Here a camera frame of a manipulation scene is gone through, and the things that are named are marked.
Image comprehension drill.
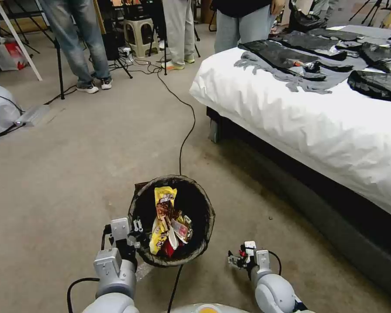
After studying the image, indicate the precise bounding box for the black lined trash bin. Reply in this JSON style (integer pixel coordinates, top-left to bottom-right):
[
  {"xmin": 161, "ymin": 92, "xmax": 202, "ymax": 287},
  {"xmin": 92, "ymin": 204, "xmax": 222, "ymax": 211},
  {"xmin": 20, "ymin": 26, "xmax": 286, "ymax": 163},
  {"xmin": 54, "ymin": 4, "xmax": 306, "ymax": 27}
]
[{"xmin": 127, "ymin": 175, "xmax": 217, "ymax": 268}]

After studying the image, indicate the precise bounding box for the long flat black garbage bag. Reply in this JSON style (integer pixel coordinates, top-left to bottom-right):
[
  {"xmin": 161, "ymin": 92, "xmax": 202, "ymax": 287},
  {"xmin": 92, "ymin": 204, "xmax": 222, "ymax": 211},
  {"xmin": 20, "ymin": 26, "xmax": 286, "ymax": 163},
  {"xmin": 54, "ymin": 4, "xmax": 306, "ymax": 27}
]
[{"xmin": 238, "ymin": 40, "xmax": 327, "ymax": 81}]

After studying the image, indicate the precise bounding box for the glossy black garbage bag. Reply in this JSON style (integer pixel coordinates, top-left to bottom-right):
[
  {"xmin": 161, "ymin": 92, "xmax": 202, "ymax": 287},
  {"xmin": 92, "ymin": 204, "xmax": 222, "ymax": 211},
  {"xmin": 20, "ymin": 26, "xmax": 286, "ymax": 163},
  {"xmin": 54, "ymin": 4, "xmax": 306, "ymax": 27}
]
[{"xmin": 347, "ymin": 70, "xmax": 391, "ymax": 105}]

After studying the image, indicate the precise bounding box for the crumpled black garbage bag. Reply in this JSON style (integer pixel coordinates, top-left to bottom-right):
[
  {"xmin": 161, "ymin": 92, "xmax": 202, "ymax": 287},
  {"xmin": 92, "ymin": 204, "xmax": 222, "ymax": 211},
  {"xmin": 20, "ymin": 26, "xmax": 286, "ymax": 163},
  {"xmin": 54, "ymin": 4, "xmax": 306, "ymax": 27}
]
[{"xmin": 280, "ymin": 28, "xmax": 362, "ymax": 62}]

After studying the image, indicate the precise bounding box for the full black garbage bag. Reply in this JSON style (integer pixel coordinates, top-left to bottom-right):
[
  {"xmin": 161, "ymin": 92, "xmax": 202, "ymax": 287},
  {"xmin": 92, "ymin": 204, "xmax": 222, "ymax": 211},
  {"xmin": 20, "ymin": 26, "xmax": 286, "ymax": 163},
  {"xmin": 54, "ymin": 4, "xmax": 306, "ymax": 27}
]
[{"xmin": 288, "ymin": 8, "xmax": 328, "ymax": 34}]

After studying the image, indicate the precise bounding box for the folded black garbage bag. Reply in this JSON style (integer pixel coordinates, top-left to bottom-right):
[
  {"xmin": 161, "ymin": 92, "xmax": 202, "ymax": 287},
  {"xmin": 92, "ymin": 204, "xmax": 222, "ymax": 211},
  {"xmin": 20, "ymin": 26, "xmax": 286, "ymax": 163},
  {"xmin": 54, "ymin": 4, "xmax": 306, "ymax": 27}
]
[{"xmin": 358, "ymin": 41, "xmax": 391, "ymax": 74}]

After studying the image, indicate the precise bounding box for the yellow snack bag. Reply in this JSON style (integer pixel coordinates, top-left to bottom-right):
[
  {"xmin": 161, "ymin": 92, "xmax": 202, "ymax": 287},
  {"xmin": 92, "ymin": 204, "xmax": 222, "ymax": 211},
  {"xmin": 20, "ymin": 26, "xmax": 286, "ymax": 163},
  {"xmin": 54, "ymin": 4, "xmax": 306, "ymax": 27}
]
[{"xmin": 149, "ymin": 186, "xmax": 178, "ymax": 256}]

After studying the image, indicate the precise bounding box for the red wrapper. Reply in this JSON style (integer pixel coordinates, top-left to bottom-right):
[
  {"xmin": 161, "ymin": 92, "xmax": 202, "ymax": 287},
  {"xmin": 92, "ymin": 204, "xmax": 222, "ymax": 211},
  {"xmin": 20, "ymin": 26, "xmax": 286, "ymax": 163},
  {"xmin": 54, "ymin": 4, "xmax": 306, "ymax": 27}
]
[{"xmin": 162, "ymin": 240, "xmax": 183, "ymax": 259}]

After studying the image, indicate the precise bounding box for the pink white wrapper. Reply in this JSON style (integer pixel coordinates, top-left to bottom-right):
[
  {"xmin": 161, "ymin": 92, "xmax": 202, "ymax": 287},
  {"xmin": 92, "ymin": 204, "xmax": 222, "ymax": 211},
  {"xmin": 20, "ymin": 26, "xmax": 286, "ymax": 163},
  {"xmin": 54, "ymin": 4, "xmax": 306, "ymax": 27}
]
[{"xmin": 171, "ymin": 215, "xmax": 193, "ymax": 244}]

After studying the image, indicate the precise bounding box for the white robot front shell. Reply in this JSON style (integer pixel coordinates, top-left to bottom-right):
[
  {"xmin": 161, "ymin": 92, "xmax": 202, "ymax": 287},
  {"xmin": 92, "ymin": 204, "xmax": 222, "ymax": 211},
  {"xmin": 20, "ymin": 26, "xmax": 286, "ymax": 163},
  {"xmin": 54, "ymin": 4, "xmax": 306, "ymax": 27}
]
[{"xmin": 169, "ymin": 302, "xmax": 258, "ymax": 313}]

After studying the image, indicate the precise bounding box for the black bed base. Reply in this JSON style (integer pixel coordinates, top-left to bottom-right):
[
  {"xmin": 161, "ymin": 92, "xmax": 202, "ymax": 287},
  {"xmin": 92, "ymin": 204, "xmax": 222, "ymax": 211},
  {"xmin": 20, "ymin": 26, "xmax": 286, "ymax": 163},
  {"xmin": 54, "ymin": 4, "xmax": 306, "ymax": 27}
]
[{"xmin": 206, "ymin": 107, "xmax": 391, "ymax": 302}]

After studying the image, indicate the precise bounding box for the white bed mattress sheet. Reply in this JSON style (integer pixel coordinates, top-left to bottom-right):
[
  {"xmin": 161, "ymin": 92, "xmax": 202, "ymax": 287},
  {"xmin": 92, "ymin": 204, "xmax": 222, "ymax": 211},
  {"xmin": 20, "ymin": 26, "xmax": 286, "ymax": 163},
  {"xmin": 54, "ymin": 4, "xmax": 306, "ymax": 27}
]
[{"xmin": 189, "ymin": 24, "xmax": 391, "ymax": 223}]

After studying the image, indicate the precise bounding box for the silver flat box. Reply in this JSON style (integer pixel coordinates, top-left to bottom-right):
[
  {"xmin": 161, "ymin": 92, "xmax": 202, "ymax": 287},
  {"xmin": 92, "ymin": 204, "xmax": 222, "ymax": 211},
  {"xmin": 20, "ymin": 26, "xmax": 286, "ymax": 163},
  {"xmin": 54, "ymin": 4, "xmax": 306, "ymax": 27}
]
[{"xmin": 12, "ymin": 104, "xmax": 50, "ymax": 128}]

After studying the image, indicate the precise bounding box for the black tripod stand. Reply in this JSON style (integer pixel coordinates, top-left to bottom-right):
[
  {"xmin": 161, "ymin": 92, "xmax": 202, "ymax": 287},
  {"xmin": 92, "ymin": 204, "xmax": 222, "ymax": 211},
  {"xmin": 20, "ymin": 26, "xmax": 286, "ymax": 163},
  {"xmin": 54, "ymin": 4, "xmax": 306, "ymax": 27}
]
[
  {"xmin": 6, "ymin": 0, "xmax": 66, "ymax": 100},
  {"xmin": 148, "ymin": 0, "xmax": 201, "ymax": 76},
  {"xmin": 348, "ymin": 0, "xmax": 391, "ymax": 24}
]

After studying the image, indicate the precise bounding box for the black box speaker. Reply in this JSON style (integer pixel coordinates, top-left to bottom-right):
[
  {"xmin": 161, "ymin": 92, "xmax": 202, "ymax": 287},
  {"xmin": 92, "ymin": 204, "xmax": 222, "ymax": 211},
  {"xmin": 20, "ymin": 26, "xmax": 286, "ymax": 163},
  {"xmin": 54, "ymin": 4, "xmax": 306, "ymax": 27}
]
[{"xmin": 102, "ymin": 30, "xmax": 126, "ymax": 62}]

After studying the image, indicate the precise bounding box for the grey cloth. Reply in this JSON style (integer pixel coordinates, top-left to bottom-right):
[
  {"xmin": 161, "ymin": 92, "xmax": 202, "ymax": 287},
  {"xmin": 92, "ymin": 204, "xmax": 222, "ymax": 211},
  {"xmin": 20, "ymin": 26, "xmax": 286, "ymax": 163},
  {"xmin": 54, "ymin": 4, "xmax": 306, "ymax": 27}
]
[{"xmin": 233, "ymin": 31, "xmax": 374, "ymax": 96}]

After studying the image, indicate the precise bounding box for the beige plastic stool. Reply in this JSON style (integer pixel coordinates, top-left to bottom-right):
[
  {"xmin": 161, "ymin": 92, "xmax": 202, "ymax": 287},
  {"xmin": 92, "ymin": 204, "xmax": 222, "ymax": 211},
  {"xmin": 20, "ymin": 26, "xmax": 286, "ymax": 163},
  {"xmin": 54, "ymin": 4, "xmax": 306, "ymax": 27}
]
[{"xmin": 123, "ymin": 18, "xmax": 161, "ymax": 60}]

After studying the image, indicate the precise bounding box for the person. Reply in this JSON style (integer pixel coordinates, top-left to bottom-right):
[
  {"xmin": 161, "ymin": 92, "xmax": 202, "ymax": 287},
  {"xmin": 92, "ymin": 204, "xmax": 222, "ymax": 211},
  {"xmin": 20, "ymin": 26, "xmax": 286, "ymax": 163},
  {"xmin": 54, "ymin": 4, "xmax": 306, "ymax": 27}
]
[
  {"xmin": 212, "ymin": 0, "xmax": 286, "ymax": 55},
  {"xmin": 39, "ymin": 0, "xmax": 113, "ymax": 94},
  {"xmin": 159, "ymin": 0, "xmax": 196, "ymax": 71}
]

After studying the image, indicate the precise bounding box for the small red white scrap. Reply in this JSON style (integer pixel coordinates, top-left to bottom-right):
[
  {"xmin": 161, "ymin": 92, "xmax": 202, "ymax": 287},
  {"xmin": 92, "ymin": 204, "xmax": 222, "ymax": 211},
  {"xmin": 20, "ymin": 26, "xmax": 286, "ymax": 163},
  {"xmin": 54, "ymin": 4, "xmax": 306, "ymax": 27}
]
[{"xmin": 292, "ymin": 60, "xmax": 321, "ymax": 73}]

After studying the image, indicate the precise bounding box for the red white plastic bag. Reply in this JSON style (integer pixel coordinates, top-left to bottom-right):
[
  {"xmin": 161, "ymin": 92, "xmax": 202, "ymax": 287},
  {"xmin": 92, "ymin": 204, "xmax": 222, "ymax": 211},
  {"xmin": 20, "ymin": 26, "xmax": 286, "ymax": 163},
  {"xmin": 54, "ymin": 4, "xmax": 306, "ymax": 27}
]
[{"xmin": 0, "ymin": 38, "xmax": 30, "ymax": 72}]

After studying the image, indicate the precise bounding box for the white table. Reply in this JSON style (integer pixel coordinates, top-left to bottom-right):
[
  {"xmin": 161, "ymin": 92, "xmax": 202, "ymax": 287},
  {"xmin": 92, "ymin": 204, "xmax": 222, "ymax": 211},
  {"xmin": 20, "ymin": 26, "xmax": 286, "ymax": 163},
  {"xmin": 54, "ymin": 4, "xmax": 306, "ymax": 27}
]
[{"xmin": 0, "ymin": 0, "xmax": 43, "ymax": 82}]

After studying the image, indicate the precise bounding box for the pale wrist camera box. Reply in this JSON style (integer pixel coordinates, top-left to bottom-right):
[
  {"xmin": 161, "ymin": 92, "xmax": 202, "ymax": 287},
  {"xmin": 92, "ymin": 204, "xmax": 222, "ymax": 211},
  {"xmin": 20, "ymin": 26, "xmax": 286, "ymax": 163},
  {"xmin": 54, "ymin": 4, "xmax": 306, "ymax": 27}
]
[
  {"xmin": 110, "ymin": 217, "xmax": 131, "ymax": 242},
  {"xmin": 243, "ymin": 241, "xmax": 257, "ymax": 259}
]

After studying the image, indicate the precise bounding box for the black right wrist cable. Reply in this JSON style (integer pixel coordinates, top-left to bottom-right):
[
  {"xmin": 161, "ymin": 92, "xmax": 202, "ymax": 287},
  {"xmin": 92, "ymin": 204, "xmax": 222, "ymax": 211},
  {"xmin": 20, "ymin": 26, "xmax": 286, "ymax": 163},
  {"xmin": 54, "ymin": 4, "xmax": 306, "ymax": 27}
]
[{"xmin": 268, "ymin": 250, "xmax": 283, "ymax": 278}]

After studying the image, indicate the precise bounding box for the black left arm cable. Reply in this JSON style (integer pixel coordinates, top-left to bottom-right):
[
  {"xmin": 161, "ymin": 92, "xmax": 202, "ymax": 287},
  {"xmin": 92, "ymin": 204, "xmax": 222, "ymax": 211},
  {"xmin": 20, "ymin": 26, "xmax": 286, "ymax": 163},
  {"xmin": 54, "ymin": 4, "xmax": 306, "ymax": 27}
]
[{"xmin": 66, "ymin": 277, "xmax": 100, "ymax": 313}]

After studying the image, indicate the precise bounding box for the long black floor cable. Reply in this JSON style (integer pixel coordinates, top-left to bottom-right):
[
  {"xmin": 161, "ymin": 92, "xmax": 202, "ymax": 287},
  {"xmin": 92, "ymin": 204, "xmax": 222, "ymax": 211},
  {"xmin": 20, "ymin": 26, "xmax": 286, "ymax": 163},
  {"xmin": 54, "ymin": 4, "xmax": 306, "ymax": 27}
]
[{"xmin": 146, "ymin": 60, "xmax": 196, "ymax": 313}]

